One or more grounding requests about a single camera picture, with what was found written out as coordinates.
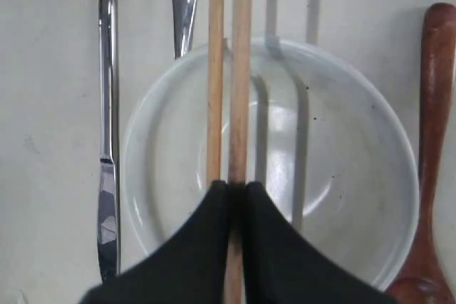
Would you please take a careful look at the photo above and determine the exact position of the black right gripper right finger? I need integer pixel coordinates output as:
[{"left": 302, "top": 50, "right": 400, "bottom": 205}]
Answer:
[{"left": 242, "top": 182, "right": 395, "bottom": 303}]

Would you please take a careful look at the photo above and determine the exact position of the silver metal knife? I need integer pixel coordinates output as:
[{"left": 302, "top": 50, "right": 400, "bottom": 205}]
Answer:
[{"left": 97, "top": 0, "right": 120, "bottom": 283}]

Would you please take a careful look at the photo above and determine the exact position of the white ceramic bowl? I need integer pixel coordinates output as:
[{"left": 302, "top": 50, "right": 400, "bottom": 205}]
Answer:
[{"left": 121, "top": 37, "right": 420, "bottom": 290}]

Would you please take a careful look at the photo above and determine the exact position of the dark red wooden spoon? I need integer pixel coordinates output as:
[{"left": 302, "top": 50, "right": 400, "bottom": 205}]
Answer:
[{"left": 388, "top": 3, "right": 455, "bottom": 303}]

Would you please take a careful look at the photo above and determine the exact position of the light wooden chopstick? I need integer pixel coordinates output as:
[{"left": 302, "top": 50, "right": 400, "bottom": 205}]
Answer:
[
  {"left": 206, "top": 0, "right": 224, "bottom": 185},
  {"left": 224, "top": 0, "right": 252, "bottom": 303}
]

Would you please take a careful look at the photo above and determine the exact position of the silver metal fork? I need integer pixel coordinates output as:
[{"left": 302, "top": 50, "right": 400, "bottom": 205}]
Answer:
[{"left": 172, "top": 0, "right": 197, "bottom": 58}]

